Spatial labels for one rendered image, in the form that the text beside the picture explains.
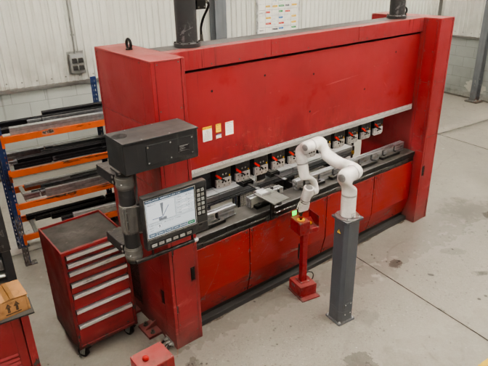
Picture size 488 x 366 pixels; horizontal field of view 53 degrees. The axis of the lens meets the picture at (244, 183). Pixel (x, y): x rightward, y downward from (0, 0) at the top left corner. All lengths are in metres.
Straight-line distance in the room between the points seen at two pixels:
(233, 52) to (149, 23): 4.38
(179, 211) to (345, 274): 1.65
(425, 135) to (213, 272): 2.86
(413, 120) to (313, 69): 1.75
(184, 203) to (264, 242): 1.48
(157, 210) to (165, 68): 0.91
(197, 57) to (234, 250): 1.64
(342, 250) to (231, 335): 1.18
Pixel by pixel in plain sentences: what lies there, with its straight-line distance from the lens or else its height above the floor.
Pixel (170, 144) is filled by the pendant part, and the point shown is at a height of 1.88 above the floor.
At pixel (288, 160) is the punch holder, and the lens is 4.45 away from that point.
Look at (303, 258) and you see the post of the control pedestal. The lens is 4.57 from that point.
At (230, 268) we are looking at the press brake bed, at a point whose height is 0.46.
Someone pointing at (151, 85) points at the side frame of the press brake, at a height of 2.15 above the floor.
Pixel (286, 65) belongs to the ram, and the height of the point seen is 2.06.
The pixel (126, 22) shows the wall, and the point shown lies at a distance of 7.95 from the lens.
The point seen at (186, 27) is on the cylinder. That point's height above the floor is 2.44.
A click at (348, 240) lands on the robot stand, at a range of 4.00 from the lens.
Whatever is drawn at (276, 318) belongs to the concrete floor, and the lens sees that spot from 4.49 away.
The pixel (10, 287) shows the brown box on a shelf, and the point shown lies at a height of 1.10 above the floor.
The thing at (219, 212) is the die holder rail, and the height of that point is 0.95.
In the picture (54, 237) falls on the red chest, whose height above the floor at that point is 0.98.
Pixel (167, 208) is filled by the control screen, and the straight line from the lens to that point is 3.06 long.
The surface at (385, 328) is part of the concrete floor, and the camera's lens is 4.51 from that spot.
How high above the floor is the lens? 2.86
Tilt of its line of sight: 24 degrees down
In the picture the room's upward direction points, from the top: 1 degrees counter-clockwise
